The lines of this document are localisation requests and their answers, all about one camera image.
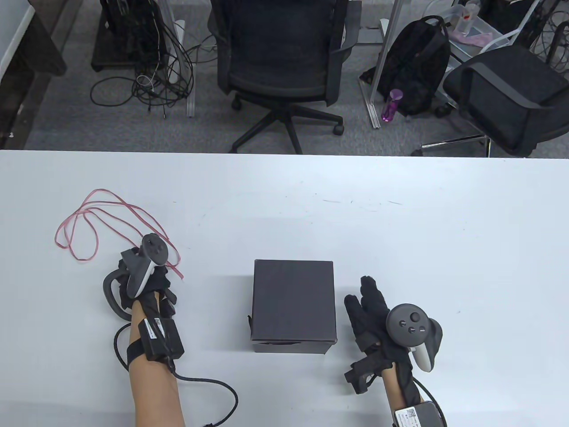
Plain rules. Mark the person's right hand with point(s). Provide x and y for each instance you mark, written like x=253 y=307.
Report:
x=369 y=320

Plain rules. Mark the person's left hand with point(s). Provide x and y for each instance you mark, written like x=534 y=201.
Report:
x=160 y=280

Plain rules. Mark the pink bow ribbon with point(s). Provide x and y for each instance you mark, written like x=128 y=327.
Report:
x=179 y=274

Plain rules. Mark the black cardboard box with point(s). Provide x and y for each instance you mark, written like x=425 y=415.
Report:
x=293 y=302

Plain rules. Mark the person's left forearm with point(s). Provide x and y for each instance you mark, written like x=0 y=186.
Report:
x=155 y=391

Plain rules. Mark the person's right forearm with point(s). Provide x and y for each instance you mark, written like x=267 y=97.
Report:
x=391 y=387

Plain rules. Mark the grey left hand controller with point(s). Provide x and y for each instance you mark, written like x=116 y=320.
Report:
x=142 y=267

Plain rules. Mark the grey hand controller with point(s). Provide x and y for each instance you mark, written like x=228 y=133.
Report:
x=409 y=324
x=142 y=267

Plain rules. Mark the grey right hand controller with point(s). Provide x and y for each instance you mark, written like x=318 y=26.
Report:
x=409 y=324

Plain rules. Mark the black left wrist pack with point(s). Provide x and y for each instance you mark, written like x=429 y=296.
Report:
x=160 y=338

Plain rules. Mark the black wrist pack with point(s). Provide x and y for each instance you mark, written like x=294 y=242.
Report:
x=418 y=416
x=160 y=338

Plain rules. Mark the black right wrist pack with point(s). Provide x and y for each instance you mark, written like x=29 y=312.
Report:
x=418 y=416

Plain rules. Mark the purple water bottle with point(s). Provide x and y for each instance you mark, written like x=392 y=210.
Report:
x=391 y=106

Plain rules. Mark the white power strip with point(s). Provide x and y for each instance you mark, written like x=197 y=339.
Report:
x=179 y=31

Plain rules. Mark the black computer tower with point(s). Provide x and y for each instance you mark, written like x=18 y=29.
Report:
x=129 y=26

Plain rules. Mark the white desk with dark sides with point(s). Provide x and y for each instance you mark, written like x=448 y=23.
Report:
x=40 y=49

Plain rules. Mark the black mesh office chair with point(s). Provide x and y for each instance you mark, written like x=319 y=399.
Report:
x=275 y=44

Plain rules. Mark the black backpack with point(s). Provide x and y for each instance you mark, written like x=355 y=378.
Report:
x=413 y=58

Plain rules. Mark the black chair with grey armrest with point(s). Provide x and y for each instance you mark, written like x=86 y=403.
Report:
x=511 y=89

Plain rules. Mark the pink cloth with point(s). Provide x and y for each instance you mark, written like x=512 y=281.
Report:
x=473 y=39

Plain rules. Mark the clear plastic bin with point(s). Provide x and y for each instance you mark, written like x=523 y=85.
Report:
x=478 y=31

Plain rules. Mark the clear spray bottle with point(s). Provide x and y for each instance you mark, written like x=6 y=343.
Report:
x=469 y=18

